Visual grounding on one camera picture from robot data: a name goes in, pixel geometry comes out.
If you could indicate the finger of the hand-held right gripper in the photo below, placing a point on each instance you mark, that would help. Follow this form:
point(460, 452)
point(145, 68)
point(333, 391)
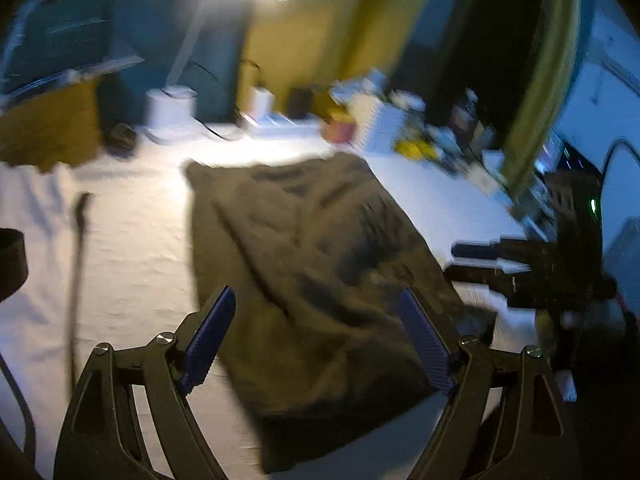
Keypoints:
point(477, 251)
point(475, 277)

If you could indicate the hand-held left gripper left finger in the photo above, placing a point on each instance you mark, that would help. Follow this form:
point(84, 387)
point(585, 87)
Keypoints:
point(210, 340)

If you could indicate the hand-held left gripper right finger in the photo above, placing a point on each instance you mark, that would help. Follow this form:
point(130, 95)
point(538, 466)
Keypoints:
point(425, 345)

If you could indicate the olive green sweatshirt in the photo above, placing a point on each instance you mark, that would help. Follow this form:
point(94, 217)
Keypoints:
point(310, 260)

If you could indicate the yellow snack packet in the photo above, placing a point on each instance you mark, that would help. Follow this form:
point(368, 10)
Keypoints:
point(415, 149)

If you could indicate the white textured table cover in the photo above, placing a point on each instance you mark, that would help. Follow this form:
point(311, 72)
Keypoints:
point(125, 240)

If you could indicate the white perforated box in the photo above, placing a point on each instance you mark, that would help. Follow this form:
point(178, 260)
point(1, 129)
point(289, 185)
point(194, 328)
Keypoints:
point(379, 125)

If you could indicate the yellow curtain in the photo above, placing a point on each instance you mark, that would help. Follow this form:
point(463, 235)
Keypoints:
point(320, 35)
point(545, 85)

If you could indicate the red yellow can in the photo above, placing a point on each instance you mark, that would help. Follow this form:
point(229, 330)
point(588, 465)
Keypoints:
point(339, 127)

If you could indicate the white power strip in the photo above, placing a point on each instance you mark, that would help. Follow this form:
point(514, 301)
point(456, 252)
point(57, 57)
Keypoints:
point(280, 124)

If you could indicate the black charger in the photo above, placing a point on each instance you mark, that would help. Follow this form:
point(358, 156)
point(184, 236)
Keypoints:
point(300, 104)

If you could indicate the white desk lamp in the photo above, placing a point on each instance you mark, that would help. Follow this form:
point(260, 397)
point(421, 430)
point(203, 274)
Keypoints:
point(170, 110)

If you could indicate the white charger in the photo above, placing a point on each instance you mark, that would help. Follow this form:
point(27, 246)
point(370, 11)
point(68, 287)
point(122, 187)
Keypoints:
point(262, 104)

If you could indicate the cardboard box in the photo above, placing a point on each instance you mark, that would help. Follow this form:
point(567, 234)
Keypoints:
point(45, 125)

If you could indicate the teal curtain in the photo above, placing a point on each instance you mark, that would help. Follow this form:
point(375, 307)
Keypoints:
point(225, 50)

